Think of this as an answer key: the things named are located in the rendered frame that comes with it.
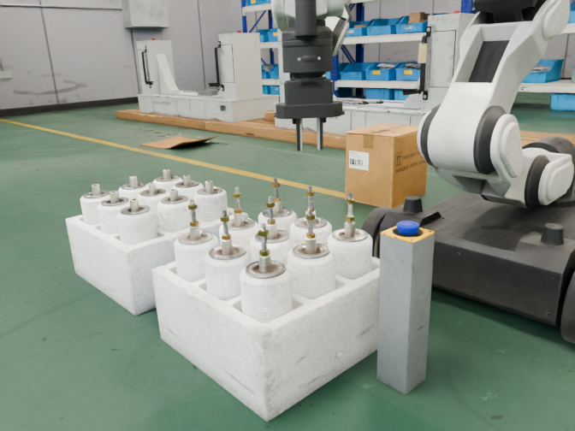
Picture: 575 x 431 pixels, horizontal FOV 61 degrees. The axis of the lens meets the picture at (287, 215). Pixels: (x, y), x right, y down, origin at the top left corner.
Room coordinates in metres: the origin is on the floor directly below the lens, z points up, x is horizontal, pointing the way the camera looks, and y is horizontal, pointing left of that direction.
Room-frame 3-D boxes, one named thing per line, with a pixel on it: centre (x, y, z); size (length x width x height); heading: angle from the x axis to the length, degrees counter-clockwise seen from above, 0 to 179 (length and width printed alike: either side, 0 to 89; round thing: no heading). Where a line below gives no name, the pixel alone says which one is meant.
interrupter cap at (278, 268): (0.82, 0.04, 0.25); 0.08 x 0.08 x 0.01
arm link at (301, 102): (0.90, -0.05, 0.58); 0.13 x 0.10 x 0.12; 91
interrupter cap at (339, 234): (0.98, -0.13, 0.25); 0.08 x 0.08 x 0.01
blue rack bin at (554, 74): (5.19, -2.60, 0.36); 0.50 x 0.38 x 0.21; 136
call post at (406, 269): (0.82, -0.21, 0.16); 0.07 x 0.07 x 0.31; 42
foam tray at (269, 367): (0.99, 0.03, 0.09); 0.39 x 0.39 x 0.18; 42
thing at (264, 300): (0.82, 0.04, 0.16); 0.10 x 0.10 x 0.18
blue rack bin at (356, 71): (6.83, -1.07, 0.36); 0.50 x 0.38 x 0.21; 134
